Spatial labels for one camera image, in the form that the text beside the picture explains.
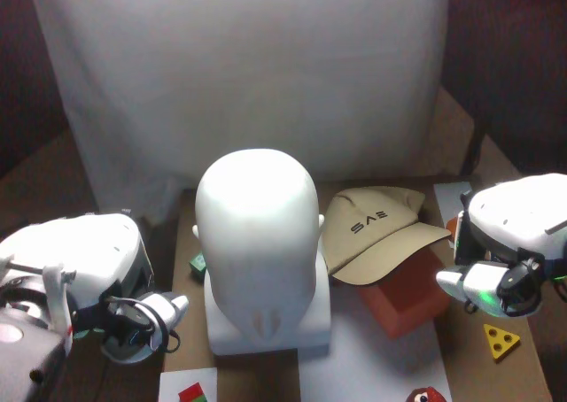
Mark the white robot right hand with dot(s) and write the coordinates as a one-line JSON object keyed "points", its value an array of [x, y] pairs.
{"points": [[509, 216]]}

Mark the brown cardboard board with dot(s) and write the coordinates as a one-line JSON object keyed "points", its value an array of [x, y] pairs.
{"points": [[465, 362]]}

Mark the red and green block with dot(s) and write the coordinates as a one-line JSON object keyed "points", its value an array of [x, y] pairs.
{"points": [[192, 394]]}

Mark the yellow triangle block with holes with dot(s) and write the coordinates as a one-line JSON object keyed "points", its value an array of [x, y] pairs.
{"points": [[491, 351]]}

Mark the large white paper sheet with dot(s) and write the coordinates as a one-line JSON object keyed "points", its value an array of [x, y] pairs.
{"points": [[367, 366]]}

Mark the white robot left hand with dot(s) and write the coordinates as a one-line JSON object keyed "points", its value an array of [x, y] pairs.
{"points": [[88, 247]]}

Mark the white backdrop cloth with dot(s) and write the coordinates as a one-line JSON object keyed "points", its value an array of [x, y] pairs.
{"points": [[243, 65]]}

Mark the white mannequin head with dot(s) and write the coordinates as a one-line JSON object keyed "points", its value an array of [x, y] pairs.
{"points": [[257, 220]]}

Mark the small green block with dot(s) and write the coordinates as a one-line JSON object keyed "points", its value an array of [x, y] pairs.
{"points": [[197, 267]]}

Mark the brick red block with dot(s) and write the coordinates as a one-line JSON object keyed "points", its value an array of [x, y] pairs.
{"points": [[412, 300]]}

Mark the red toy with eyes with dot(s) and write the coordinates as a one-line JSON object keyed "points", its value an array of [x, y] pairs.
{"points": [[425, 396]]}

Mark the beige baseball cap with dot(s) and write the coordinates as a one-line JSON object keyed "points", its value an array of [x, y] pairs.
{"points": [[376, 242]]}

